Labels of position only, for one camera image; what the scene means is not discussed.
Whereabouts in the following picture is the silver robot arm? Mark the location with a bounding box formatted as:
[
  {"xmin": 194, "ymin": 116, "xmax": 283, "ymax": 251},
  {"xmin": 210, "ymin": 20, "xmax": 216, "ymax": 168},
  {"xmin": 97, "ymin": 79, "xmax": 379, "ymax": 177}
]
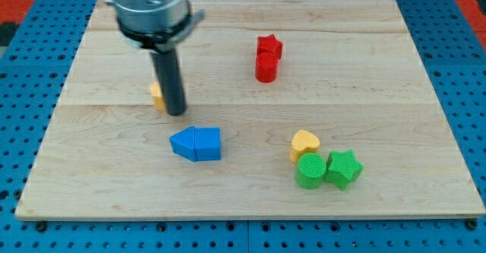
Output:
[{"xmin": 106, "ymin": 0, "xmax": 205, "ymax": 53}]

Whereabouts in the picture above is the yellow heart block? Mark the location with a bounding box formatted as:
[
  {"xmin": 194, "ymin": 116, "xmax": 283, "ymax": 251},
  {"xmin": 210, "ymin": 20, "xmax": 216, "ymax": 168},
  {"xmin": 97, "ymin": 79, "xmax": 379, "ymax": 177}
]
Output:
[{"xmin": 289, "ymin": 130, "xmax": 320, "ymax": 163}]

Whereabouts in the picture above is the blue cube block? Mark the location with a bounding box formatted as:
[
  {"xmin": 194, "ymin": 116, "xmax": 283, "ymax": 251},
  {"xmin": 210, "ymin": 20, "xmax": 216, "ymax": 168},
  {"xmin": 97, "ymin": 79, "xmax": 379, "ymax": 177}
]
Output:
[{"xmin": 194, "ymin": 127, "xmax": 221, "ymax": 161}]

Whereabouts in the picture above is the wooden board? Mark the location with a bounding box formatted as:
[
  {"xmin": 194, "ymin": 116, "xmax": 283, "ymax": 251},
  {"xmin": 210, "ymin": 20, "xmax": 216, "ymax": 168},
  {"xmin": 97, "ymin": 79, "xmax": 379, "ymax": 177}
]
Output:
[{"xmin": 15, "ymin": 0, "xmax": 485, "ymax": 221}]

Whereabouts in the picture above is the red cylinder block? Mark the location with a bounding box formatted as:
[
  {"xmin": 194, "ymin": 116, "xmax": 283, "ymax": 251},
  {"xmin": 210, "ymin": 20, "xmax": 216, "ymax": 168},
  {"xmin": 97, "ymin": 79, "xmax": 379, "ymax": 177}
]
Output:
[{"xmin": 255, "ymin": 52, "xmax": 279, "ymax": 83}]

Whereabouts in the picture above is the blue triangle block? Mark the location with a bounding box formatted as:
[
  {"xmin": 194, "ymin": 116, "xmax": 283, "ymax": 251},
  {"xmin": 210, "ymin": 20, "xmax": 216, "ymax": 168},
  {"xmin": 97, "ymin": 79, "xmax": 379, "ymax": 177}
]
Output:
[{"xmin": 169, "ymin": 126, "xmax": 197, "ymax": 162}]

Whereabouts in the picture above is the red star block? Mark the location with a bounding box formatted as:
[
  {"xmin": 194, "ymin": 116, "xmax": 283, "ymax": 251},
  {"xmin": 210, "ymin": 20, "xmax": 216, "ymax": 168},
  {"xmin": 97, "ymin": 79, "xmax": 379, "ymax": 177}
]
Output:
[{"xmin": 257, "ymin": 34, "xmax": 283, "ymax": 60}]

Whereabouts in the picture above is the green cylinder block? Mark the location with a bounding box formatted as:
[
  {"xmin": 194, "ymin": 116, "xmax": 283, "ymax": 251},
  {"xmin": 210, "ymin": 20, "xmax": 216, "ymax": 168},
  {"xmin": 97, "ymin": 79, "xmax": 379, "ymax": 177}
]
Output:
[{"xmin": 295, "ymin": 153, "xmax": 327, "ymax": 189}]

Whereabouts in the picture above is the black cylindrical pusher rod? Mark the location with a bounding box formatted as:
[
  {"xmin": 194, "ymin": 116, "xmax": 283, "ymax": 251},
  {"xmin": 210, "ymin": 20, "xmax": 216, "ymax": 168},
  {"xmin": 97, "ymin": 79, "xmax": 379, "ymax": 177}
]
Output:
[{"xmin": 151, "ymin": 49, "xmax": 187, "ymax": 116}]

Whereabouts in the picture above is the green star block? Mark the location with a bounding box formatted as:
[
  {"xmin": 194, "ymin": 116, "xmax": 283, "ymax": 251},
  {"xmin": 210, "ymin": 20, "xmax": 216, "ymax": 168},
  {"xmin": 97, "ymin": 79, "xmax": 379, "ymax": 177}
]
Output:
[{"xmin": 323, "ymin": 150, "xmax": 364, "ymax": 191}]

